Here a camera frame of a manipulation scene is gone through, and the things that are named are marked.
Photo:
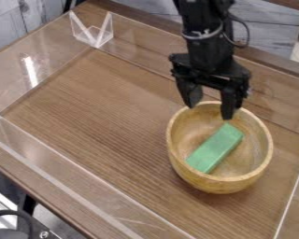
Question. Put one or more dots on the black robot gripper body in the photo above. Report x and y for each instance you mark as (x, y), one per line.
(207, 64)

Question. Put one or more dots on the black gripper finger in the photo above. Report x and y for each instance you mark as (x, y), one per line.
(189, 91)
(231, 97)

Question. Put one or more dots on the green rectangular block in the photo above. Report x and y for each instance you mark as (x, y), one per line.
(211, 152)

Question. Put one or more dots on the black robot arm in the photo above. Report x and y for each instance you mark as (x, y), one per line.
(207, 15)

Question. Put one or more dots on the brown wooden bowl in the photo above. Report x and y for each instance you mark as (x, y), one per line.
(189, 128)

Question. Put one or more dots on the black metal table leg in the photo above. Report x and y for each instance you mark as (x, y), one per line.
(26, 204)

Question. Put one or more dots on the clear acrylic corner bracket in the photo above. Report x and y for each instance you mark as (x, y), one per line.
(93, 36)

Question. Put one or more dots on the clear acrylic tray wall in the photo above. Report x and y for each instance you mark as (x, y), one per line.
(93, 206)

